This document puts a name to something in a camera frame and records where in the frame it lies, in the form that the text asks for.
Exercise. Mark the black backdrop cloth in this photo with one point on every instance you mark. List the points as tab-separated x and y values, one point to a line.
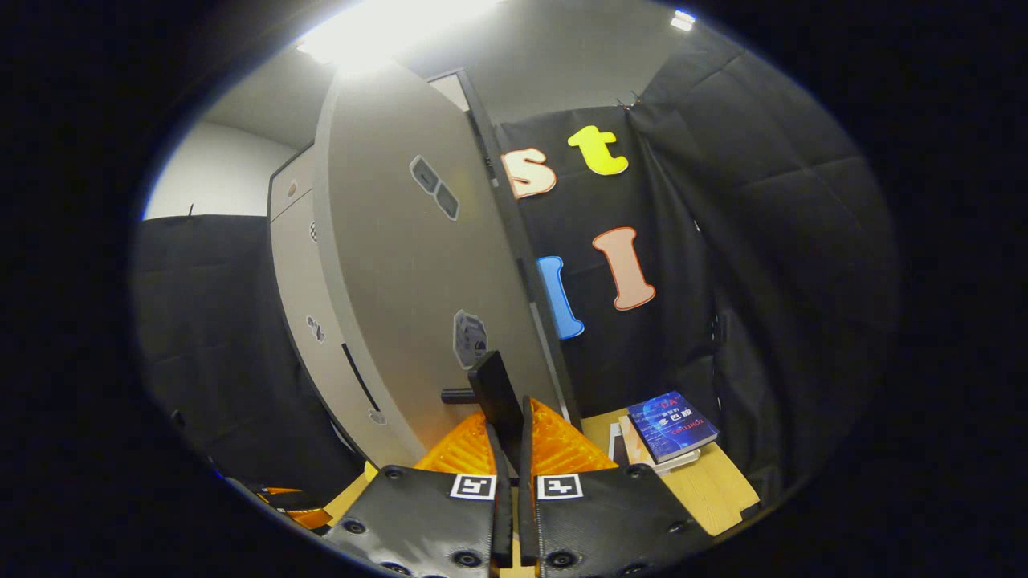
787	241
209	337

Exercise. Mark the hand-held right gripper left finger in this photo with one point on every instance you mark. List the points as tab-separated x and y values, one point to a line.
502	514

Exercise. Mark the small ceiling light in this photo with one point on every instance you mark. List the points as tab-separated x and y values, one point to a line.
683	20

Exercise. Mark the white book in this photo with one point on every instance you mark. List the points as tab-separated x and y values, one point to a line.
614	445

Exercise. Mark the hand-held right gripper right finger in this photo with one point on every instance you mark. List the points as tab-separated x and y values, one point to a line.
526	514

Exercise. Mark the blue book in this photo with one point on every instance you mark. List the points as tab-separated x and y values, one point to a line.
671	425

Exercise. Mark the grey double-door shoe cabinet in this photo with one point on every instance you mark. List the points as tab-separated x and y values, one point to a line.
554	365

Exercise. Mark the grey cabinet door dice stickers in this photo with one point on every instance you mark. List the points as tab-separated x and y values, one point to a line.
385	241

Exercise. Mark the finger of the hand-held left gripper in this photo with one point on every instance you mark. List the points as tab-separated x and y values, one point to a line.
309	518

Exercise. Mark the large ceiling light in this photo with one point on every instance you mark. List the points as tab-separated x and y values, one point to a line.
385	28

